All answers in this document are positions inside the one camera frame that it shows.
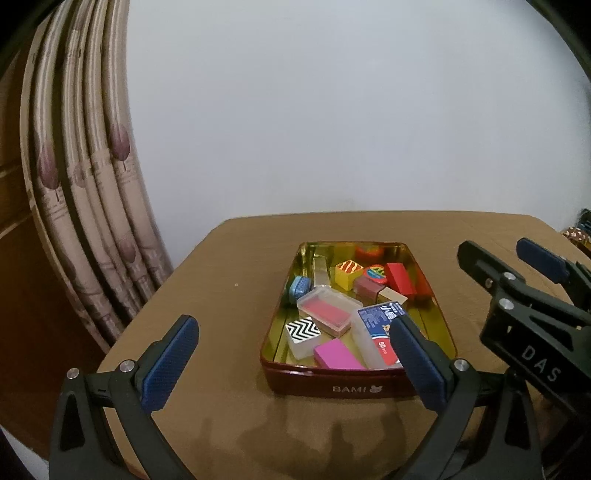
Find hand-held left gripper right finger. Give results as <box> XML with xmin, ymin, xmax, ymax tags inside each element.
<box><xmin>390</xmin><ymin>316</ymin><xmax>541</xmax><ymax>480</ymax></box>

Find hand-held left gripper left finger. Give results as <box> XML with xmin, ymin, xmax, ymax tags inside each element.
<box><xmin>48</xmin><ymin>315</ymin><xmax>200</xmax><ymax>480</ymax></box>

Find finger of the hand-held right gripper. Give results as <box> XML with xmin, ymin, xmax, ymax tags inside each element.
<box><xmin>516</xmin><ymin>237</ymin><xmax>591</xmax><ymax>312</ymax></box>
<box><xmin>458</xmin><ymin>240</ymin><xmax>591</xmax><ymax>352</ymax></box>

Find clear box with blue label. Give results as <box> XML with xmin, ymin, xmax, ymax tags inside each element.
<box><xmin>352</xmin><ymin>301</ymin><xmax>409</xmax><ymax>370</ymax></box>

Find red tin box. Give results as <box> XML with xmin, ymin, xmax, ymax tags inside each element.
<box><xmin>259</xmin><ymin>241</ymin><xmax>458</xmax><ymax>398</ymax></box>

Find red rectangular block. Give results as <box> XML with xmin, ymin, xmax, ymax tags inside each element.
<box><xmin>384</xmin><ymin>262</ymin><xmax>417</xmax><ymax>297</ymax></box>

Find clear box with red contents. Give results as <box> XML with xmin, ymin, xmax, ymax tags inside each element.
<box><xmin>296</xmin><ymin>285</ymin><xmax>364</xmax><ymax>336</ymax></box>

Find white block with zigzag print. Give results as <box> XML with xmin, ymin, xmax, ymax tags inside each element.
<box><xmin>285</xmin><ymin>316</ymin><xmax>326</xmax><ymax>360</ymax></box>

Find small clear plastic block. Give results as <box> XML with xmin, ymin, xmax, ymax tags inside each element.
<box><xmin>311</xmin><ymin>255</ymin><xmax>331</xmax><ymax>289</ymax></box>

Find objects at table edge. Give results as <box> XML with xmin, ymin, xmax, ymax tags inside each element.
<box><xmin>561</xmin><ymin>225</ymin><xmax>591</xmax><ymax>252</ymax></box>

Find beige block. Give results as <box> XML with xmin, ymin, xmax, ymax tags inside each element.
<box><xmin>378</xmin><ymin>287</ymin><xmax>409</xmax><ymax>306</ymax></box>

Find magenta rectangular block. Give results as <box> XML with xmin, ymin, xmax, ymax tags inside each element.
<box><xmin>314</xmin><ymin>339</ymin><xmax>365</xmax><ymax>371</ymax></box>

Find maroon block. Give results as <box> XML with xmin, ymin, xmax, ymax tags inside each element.
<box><xmin>353</xmin><ymin>276</ymin><xmax>386</xmax><ymax>301</ymax></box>

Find yellow block with wavy stripes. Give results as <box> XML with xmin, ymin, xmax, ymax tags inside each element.
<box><xmin>335</xmin><ymin>259</ymin><xmax>365</xmax><ymax>292</ymax></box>

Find brown wooden door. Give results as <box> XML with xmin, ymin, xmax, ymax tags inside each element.
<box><xmin>0</xmin><ymin>51</ymin><xmax>107</xmax><ymax>453</ymax></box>

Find beige patterned curtain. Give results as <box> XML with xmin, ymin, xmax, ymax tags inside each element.
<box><xmin>18</xmin><ymin>0</ymin><xmax>174</xmax><ymax>354</ymax></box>

